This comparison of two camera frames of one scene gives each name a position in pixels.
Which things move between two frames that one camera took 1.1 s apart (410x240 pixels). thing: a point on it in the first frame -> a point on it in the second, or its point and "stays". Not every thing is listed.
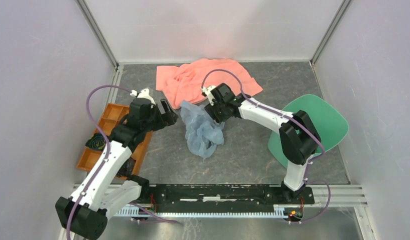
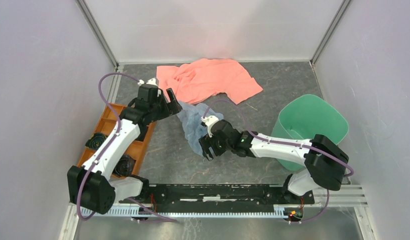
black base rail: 224,197 stays
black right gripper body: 216,112 -> 221,148
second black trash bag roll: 126,170 stays
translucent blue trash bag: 202,134 stays
